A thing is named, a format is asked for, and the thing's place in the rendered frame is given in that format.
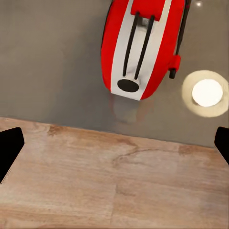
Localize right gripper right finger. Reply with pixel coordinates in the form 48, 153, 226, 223
214, 126, 229, 164

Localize radio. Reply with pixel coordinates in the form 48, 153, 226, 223
101, 0, 191, 101

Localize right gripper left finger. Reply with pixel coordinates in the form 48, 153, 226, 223
0, 127, 24, 183

